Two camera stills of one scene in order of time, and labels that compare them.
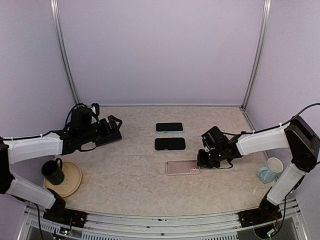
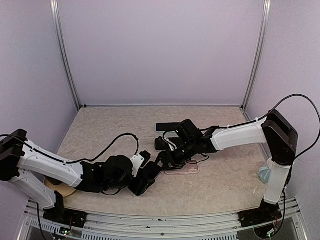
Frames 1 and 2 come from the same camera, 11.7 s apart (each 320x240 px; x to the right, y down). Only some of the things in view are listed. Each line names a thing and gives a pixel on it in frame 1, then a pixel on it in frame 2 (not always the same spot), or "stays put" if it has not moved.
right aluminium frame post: [267, 9] stays put
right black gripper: [201, 161] to [167, 153]
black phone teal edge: [169, 126] stays put
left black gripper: [107, 131] to [141, 185]
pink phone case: [182, 167] stays put
